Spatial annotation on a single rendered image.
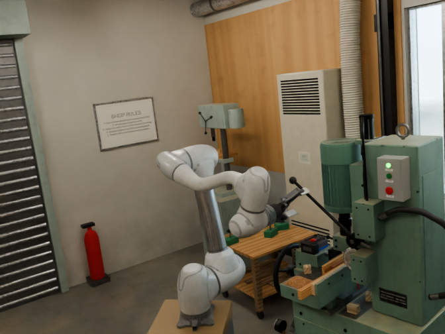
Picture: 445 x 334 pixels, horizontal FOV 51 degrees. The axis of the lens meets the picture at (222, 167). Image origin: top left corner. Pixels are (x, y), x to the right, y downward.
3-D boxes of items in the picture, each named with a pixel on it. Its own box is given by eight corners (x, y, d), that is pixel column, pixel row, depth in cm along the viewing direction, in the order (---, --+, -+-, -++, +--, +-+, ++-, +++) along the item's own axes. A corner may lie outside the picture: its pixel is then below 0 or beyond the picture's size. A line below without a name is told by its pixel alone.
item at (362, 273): (363, 274, 195) (361, 247, 193) (378, 278, 190) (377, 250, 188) (350, 281, 189) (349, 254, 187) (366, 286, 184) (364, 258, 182)
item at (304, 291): (376, 250, 233) (375, 242, 232) (379, 251, 231) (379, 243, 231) (298, 299, 193) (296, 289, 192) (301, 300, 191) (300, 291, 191)
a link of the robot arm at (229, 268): (203, 293, 242) (234, 278, 256) (222, 299, 230) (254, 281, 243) (169, 150, 234) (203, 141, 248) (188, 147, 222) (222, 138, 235)
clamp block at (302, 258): (313, 257, 240) (312, 241, 238) (336, 263, 230) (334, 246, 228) (295, 267, 230) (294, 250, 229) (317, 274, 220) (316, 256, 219)
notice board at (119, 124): (158, 140, 488) (152, 96, 479) (159, 140, 487) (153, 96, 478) (100, 151, 453) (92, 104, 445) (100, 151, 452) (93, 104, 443)
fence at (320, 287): (387, 249, 232) (387, 238, 231) (391, 250, 231) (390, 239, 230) (314, 295, 194) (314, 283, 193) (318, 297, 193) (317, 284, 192)
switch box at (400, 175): (386, 195, 180) (384, 154, 177) (410, 198, 172) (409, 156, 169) (377, 199, 176) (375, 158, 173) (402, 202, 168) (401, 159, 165)
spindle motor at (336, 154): (338, 201, 221) (334, 136, 215) (371, 206, 208) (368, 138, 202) (316, 211, 210) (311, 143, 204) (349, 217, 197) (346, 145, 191)
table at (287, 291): (339, 248, 255) (338, 238, 254) (391, 260, 233) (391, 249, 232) (265, 290, 216) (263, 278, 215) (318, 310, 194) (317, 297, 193)
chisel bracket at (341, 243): (342, 248, 219) (340, 230, 218) (368, 254, 209) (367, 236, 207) (332, 252, 214) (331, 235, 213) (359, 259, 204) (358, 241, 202)
